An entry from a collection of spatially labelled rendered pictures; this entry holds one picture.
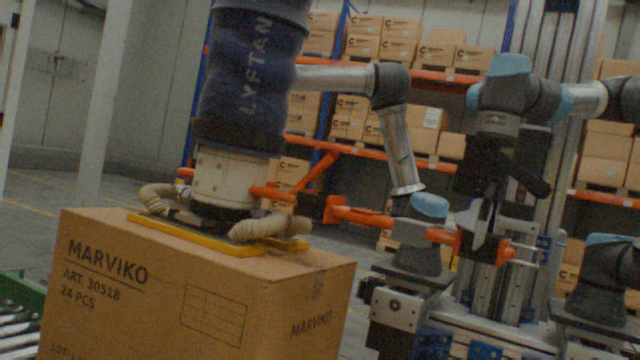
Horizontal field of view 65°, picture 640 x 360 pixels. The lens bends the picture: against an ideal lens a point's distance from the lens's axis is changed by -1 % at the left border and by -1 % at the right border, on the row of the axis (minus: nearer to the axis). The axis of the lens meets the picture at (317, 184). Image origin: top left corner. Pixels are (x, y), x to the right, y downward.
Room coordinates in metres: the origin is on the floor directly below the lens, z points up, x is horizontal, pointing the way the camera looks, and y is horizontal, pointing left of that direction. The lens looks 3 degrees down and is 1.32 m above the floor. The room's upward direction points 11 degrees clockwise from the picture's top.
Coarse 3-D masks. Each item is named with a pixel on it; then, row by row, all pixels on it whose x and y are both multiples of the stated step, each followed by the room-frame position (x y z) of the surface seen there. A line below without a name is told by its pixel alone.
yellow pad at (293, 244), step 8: (256, 240) 1.22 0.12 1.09; (264, 240) 1.21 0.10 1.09; (272, 240) 1.20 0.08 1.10; (280, 240) 1.21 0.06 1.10; (288, 240) 1.22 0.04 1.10; (296, 240) 1.25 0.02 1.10; (280, 248) 1.19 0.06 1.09; (288, 248) 1.18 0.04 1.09; (296, 248) 1.21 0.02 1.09; (304, 248) 1.25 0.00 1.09
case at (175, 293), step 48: (96, 240) 1.11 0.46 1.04; (144, 240) 1.04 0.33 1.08; (48, 288) 1.17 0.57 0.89; (96, 288) 1.09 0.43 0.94; (144, 288) 1.03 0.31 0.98; (192, 288) 0.98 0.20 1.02; (240, 288) 0.93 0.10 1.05; (288, 288) 0.95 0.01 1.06; (336, 288) 1.16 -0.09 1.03; (48, 336) 1.15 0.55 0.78; (96, 336) 1.08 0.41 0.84; (144, 336) 1.02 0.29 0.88; (192, 336) 0.97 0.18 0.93; (240, 336) 0.92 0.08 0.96; (288, 336) 0.99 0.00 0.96; (336, 336) 1.22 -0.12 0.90
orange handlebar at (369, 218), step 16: (192, 176) 1.24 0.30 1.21; (256, 192) 1.15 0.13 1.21; (272, 192) 1.13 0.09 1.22; (336, 208) 1.05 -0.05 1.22; (352, 208) 1.03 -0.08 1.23; (368, 224) 1.02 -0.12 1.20; (384, 224) 1.00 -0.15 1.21; (432, 240) 0.95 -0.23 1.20; (448, 240) 0.94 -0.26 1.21; (512, 256) 0.90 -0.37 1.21
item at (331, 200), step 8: (296, 192) 1.08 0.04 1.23; (304, 192) 1.07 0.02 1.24; (312, 192) 1.14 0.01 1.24; (320, 192) 1.15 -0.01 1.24; (296, 200) 1.08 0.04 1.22; (304, 200) 1.07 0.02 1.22; (312, 200) 1.06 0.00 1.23; (320, 200) 1.05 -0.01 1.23; (328, 200) 1.05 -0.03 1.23; (336, 200) 1.07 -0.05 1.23; (344, 200) 1.11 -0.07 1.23; (296, 208) 1.07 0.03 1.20; (304, 208) 1.07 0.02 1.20; (312, 208) 1.06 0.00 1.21; (320, 208) 1.05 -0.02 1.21; (328, 208) 1.05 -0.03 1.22; (304, 216) 1.06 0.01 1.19; (312, 216) 1.05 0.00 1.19; (320, 216) 1.04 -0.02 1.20; (328, 216) 1.05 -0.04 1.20
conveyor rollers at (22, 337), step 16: (0, 304) 1.89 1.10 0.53; (16, 304) 1.87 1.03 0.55; (0, 320) 1.72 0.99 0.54; (16, 320) 1.77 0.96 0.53; (32, 320) 1.82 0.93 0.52; (0, 336) 1.63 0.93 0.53; (16, 336) 1.61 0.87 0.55; (32, 336) 1.64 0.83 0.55; (0, 352) 1.54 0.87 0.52; (16, 352) 1.51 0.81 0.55; (32, 352) 1.55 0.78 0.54
